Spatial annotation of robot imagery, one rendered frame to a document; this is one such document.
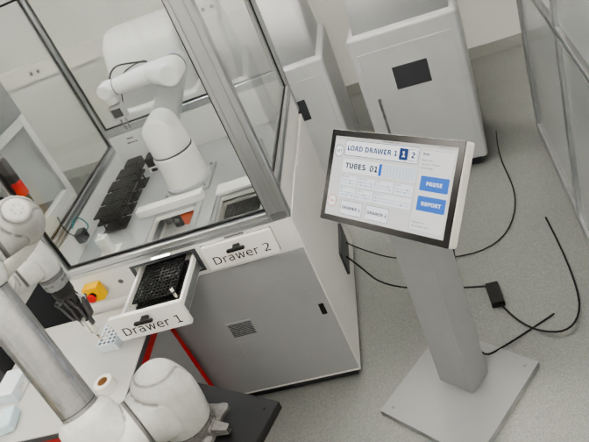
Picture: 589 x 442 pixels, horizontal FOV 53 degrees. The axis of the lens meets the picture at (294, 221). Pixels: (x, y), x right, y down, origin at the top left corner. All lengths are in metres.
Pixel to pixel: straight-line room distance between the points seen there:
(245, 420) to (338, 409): 0.99
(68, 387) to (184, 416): 0.31
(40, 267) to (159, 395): 0.72
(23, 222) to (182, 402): 0.61
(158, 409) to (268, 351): 1.09
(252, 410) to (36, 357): 0.61
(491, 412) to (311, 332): 0.77
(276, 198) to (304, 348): 0.78
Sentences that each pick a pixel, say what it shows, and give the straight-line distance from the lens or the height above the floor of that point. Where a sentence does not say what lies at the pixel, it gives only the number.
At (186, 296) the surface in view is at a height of 0.87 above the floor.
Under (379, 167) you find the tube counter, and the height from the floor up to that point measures 1.12.
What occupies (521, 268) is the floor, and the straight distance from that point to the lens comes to 3.05.
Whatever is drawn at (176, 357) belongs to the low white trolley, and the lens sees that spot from 2.53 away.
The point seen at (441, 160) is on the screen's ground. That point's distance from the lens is 1.76.
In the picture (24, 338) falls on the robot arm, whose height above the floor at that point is 1.33.
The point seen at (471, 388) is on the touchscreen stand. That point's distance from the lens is 2.52.
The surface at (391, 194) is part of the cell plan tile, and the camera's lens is 1.85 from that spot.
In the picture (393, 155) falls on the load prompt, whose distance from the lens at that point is 1.86.
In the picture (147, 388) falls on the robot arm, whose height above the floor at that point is 1.07.
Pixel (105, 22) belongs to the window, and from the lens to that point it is 1.97.
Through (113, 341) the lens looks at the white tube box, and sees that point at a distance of 2.36.
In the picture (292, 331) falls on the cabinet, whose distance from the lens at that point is 2.54.
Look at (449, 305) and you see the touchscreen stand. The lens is 2.18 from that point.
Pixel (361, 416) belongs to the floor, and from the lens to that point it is 2.65.
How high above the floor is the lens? 2.06
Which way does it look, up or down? 32 degrees down
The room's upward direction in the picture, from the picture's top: 25 degrees counter-clockwise
